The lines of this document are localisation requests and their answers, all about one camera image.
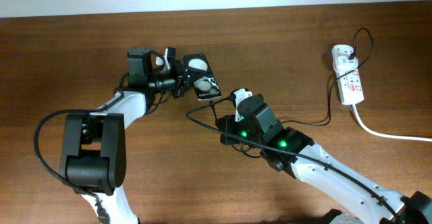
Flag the white power strip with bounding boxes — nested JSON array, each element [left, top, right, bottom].
[[331, 45, 364, 105]]

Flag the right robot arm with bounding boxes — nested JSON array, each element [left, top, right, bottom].
[[215, 95, 431, 224]]

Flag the black left camera cable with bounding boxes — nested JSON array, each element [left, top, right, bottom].
[[33, 50, 166, 224]]

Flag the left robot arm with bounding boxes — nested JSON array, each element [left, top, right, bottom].
[[60, 47, 211, 223]]

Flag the white USB charger plug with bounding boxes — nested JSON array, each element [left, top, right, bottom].
[[333, 55, 358, 73]]

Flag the white power strip cord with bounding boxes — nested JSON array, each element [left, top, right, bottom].
[[349, 104, 432, 142]]

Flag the black USB charging cable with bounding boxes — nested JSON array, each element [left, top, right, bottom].
[[208, 27, 375, 159]]

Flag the black Galaxy flip smartphone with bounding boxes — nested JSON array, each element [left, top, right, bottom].
[[183, 53, 221, 101]]

